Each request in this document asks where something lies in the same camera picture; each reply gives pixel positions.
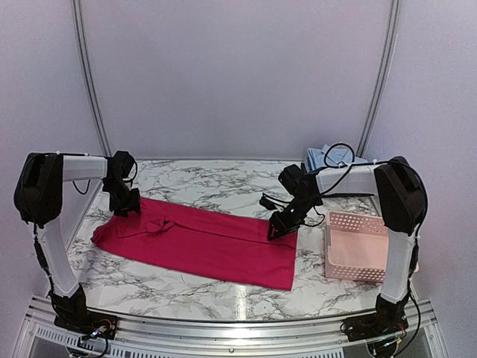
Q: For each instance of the left aluminium frame post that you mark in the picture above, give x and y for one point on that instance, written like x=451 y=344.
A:
x=85 y=64

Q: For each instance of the pink plastic laundry basket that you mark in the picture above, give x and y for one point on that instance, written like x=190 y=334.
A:
x=355 y=247

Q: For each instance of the magenta red garment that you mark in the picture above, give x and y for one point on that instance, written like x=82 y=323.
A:
x=203 y=243

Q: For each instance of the right aluminium frame post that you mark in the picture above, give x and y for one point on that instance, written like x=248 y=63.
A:
x=388 y=49

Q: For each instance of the aluminium table front rail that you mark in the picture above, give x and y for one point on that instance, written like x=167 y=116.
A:
x=142 y=336

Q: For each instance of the light blue shirt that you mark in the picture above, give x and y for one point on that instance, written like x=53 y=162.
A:
x=337 y=155

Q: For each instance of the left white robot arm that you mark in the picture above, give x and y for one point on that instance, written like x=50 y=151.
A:
x=38 y=197

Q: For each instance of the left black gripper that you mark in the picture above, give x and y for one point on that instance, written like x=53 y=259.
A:
x=133 y=204

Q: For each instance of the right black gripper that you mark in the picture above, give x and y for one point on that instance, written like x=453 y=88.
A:
x=283 y=227

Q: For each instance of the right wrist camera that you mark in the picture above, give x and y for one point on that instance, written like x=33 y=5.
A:
x=271 y=203

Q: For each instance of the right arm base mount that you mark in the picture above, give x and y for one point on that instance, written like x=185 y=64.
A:
x=372 y=325

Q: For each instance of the aluminium frame post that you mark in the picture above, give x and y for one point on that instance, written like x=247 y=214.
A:
x=388 y=49
x=85 y=64

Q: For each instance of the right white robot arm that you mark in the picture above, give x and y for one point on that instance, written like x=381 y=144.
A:
x=403 y=204

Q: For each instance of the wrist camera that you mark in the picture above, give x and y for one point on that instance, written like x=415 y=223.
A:
x=271 y=203
x=123 y=166

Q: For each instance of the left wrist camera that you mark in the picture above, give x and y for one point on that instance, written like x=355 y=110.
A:
x=123 y=166

